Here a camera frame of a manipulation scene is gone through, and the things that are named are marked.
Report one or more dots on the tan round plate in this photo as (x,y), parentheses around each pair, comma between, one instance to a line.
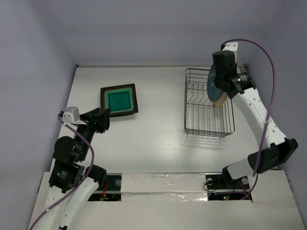
(221,100)

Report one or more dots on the dark patterned round plate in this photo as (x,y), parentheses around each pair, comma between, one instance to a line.
(213,92)

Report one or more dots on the metal rail on right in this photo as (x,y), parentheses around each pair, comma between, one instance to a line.
(262,125)

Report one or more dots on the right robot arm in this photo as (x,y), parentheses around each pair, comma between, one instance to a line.
(274,147)

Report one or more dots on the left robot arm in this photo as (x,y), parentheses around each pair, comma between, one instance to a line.
(74,176)

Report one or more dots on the teal square plate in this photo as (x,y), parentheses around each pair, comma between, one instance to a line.
(120,99)

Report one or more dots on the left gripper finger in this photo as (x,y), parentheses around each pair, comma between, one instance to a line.
(99,114)
(103,124)

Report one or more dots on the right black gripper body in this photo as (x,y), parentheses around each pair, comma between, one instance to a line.
(218,84)

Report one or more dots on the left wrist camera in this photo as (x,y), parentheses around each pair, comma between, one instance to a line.
(70,115)

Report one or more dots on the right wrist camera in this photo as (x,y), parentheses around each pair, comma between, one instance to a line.
(230,46)

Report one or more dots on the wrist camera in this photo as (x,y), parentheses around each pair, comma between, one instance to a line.
(70,115)
(230,46)

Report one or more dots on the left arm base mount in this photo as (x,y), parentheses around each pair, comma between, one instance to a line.
(113,183)

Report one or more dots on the wire dish rack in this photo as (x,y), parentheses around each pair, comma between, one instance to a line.
(201,117)

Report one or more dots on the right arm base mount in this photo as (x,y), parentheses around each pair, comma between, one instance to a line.
(219,182)

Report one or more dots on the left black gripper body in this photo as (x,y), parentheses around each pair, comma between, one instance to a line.
(89,129)

